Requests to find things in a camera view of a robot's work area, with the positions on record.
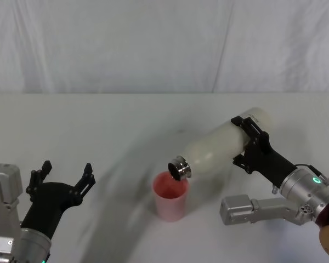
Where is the white curtain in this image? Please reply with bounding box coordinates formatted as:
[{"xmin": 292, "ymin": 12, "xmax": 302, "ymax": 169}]
[{"xmin": 0, "ymin": 0, "xmax": 329, "ymax": 95}]

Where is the cream vacuum bottle steel neck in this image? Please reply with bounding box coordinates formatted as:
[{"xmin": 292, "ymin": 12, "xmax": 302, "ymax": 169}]
[{"xmin": 167, "ymin": 107, "xmax": 277, "ymax": 182}]

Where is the thin dark cable silver plug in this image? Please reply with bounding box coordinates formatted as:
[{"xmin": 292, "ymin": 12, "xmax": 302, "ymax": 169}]
[{"xmin": 294, "ymin": 163, "xmax": 329, "ymax": 185}]

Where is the pink cup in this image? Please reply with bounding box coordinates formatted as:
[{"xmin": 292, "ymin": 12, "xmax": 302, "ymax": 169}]
[{"xmin": 152, "ymin": 171, "xmax": 190, "ymax": 223}]

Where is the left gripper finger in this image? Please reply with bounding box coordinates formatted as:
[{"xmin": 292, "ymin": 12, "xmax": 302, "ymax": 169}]
[
  {"xmin": 26, "ymin": 160, "xmax": 53, "ymax": 195},
  {"xmin": 70, "ymin": 163, "xmax": 96, "ymax": 205}
]

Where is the white table cloth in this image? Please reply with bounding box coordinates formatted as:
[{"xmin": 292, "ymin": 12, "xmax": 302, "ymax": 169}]
[{"xmin": 0, "ymin": 92, "xmax": 329, "ymax": 263}]

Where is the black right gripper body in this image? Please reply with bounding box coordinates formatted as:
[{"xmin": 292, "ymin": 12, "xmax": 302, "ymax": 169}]
[{"xmin": 245, "ymin": 142, "xmax": 297, "ymax": 187}]

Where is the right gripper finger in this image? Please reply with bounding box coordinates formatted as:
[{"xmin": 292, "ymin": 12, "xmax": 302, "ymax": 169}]
[
  {"xmin": 232, "ymin": 152, "xmax": 254, "ymax": 175},
  {"xmin": 230, "ymin": 116, "xmax": 270, "ymax": 153}
]

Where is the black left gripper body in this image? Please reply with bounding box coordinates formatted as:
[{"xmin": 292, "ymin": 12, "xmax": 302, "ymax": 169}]
[{"xmin": 21, "ymin": 182, "xmax": 76, "ymax": 240}]

